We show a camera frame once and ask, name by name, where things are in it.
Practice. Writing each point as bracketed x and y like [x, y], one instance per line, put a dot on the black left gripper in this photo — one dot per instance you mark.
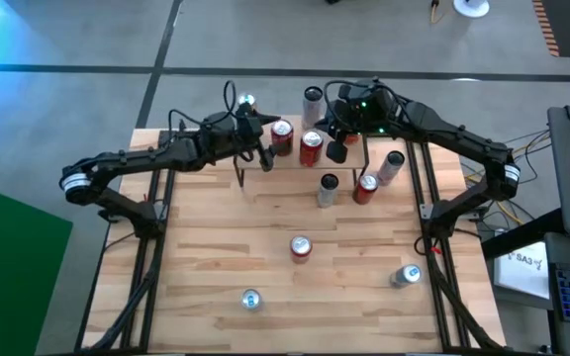
[225, 136]

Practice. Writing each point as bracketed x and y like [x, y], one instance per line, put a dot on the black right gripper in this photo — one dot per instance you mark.
[366, 106]

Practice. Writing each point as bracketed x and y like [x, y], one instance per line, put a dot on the red Coca-Cola can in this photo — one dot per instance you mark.
[283, 138]

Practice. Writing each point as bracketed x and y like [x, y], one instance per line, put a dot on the red-orange soda can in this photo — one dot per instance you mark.
[311, 151]

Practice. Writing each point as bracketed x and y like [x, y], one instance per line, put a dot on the grey slim can black lid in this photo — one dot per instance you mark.
[312, 106]

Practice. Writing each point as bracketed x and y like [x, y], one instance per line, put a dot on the silver blue energy drink can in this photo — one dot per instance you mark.
[251, 298]
[247, 99]
[408, 273]

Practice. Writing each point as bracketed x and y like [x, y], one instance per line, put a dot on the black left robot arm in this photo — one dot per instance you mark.
[126, 160]

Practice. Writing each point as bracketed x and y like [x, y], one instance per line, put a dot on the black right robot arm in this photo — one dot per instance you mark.
[453, 131]

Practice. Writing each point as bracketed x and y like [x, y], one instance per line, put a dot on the wooden shelf black metal legs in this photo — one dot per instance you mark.
[287, 163]

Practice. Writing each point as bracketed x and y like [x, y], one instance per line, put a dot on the slim Fanta can black lid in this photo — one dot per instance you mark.
[325, 198]

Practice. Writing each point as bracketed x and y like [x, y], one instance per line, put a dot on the red black patterned can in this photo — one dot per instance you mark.
[364, 193]

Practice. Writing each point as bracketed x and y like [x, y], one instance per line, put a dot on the white Celsius slim can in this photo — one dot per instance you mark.
[391, 170]

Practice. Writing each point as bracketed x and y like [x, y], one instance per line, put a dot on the grey metal mounting plate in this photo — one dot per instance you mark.
[426, 211]

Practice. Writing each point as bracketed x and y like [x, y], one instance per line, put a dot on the white round stand base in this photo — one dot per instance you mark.
[471, 10]

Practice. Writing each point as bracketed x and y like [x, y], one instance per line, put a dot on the black diagonal beam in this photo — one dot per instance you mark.
[512, 242]

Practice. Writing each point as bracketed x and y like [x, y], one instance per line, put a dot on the white paper sign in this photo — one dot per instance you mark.
[522, 277]

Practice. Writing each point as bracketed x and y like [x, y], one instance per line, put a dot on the orange black striped strip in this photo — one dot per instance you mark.
[546, 29]

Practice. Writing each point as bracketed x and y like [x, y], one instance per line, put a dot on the green floor mat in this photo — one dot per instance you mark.
[13, 272]

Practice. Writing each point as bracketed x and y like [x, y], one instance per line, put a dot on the black aluminium extrusion frame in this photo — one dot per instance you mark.
[134, 301]

